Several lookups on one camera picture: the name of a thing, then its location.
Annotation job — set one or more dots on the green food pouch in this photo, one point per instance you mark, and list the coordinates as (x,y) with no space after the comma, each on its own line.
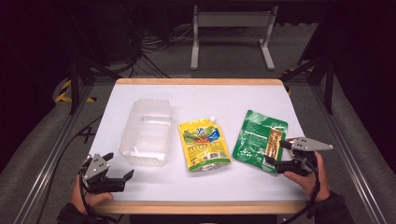
(253,140)

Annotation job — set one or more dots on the white desk frame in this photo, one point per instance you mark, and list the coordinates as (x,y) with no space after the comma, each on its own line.
(233,19)

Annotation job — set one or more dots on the clear plastic container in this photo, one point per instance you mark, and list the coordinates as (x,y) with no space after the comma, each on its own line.
(146,133)

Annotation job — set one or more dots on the yellow spouted pouch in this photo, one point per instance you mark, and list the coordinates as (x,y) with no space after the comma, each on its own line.
(204,146)

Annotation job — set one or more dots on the person's left hand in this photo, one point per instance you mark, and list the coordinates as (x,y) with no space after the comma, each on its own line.
(85,197)

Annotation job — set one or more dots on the black tripod stand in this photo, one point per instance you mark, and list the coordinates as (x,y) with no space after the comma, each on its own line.
(74,84)
(328,87)

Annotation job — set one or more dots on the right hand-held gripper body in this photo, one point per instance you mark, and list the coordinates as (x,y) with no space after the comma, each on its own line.
(303,155)

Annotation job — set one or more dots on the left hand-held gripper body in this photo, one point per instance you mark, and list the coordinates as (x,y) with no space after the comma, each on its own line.
(96,169)

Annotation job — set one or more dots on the yellow black striped tape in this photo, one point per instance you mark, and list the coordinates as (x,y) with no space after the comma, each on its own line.
(63,93)

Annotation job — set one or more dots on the person's right hand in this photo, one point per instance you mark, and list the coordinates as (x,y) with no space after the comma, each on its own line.
(314,183)

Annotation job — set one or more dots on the aluminium rail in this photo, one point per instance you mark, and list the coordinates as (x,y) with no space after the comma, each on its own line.
(348,155)
(46,169)

